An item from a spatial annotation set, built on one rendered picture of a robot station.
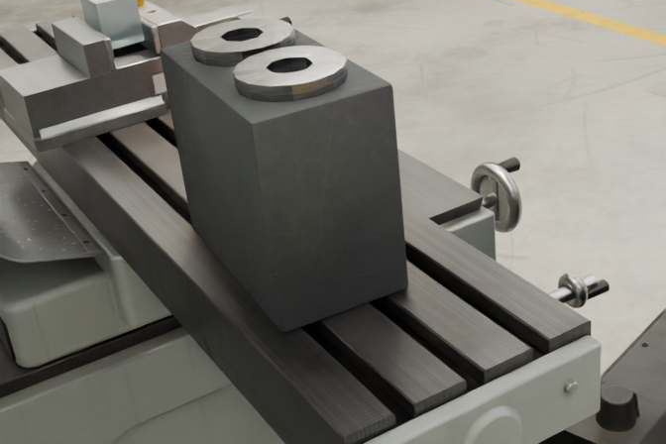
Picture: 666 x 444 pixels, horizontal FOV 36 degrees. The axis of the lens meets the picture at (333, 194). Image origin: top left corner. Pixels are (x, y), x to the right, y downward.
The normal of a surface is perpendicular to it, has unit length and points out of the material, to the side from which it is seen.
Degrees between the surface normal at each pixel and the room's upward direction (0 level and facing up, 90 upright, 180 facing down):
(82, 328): 90
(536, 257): 0
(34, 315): 90
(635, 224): 0
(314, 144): 90
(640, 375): 0
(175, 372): 90
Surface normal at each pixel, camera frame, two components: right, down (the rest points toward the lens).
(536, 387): 0.51, 0.35
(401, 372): -0.10, -0.89
